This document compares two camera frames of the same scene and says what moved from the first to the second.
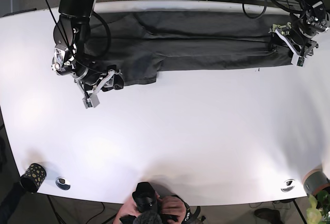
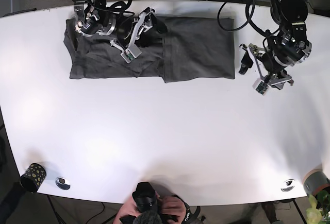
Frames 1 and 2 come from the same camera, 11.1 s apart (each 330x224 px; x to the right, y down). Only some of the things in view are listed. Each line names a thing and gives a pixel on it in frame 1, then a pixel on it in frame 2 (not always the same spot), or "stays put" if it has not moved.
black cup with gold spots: [33, 177] stays put
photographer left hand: [129, 207] stays put
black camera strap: [191, 217] stays put
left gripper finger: [116, 82] -> [144, 40]
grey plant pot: [315, 181] stays put
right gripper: [315, 21] -> [290, 48]
